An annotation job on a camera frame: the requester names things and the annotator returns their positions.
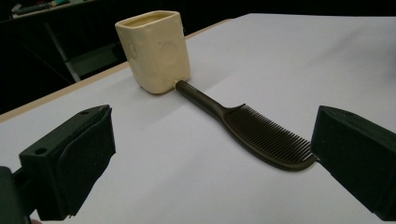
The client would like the dark brown comb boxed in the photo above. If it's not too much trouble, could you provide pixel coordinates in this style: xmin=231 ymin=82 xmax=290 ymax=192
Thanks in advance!
xmin=175 ymin=79 xmax=318 ymax=172

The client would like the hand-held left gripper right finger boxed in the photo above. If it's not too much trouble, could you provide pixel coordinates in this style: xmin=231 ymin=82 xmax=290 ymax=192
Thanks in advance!
xmin=310 ymin=105 xmax=396 ymax=222

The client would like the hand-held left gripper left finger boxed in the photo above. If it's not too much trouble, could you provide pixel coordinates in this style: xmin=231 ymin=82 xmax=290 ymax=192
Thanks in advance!
xmin=18 ymin=104 xmax=117 ymax=221

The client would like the cream ceramic cup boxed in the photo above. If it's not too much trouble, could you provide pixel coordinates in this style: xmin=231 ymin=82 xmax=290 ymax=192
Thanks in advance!
xmin=114 ymin=9 xmax=191 ymax=95

